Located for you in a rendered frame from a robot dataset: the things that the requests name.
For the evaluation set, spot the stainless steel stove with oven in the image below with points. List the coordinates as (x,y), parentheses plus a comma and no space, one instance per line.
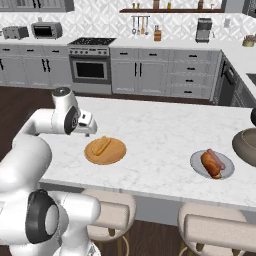
(90,66)

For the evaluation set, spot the light yellow bun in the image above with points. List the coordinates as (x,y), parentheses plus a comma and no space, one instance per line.
(100,146)

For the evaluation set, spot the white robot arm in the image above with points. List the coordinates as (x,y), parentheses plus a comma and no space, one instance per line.
(26,173)

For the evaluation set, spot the black dishwasher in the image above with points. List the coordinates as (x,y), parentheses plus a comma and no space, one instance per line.
(227,83)

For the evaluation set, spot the grey base cupboards run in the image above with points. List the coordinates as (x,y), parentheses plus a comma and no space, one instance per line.
(160,73)
(33,66)

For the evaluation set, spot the bottles on shelf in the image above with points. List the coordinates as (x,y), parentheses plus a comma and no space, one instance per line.
(168,4)

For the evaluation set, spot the silver toaster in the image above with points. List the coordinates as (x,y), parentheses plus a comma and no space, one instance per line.
(15,32)

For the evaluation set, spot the basket with plant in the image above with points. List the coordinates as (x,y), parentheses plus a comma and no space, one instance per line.
(249,41)

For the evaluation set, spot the white wall socket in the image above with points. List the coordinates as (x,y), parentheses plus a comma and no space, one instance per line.
(227,22)

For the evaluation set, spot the silver toaster oven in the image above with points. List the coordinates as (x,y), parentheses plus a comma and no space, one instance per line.
(46,30)

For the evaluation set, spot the rail with hanging utensils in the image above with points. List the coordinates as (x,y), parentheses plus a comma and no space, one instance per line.
(140,25)

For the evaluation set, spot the dark round object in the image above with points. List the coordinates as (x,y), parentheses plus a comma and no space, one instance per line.
(254,116)

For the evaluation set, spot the reddish sausage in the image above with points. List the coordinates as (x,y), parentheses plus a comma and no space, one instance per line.
(217,159)

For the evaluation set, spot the brown bun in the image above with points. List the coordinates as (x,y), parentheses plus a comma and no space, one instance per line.
(210,165)

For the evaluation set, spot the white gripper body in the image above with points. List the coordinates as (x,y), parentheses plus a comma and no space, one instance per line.
(89,128)

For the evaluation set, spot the grey wall cupboards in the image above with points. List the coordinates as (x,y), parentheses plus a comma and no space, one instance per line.
(36,5)

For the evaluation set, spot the wooden knife block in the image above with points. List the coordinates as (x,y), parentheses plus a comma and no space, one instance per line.
(157,34)

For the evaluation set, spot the brown-grey bowl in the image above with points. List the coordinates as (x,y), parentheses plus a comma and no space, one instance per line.
(245,145)

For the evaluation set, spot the dark wooden wall shelf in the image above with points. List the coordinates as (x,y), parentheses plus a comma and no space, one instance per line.
(171,11)

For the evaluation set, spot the silver coffee machine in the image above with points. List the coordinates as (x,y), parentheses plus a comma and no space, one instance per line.
(204,30)

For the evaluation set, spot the beige bar stool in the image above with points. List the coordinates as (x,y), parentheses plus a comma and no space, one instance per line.
(113,210)
(213,230)

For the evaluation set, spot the grey wall cupboard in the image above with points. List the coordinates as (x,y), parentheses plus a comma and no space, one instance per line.
(240,6)

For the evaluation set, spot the grey cupboards under sink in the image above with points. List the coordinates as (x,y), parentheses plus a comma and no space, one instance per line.
(245,96)

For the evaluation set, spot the round grey plate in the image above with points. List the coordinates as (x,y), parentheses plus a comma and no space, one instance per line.
(197,163)

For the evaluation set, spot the round wooden plate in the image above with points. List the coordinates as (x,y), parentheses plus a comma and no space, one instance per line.
(111,155)

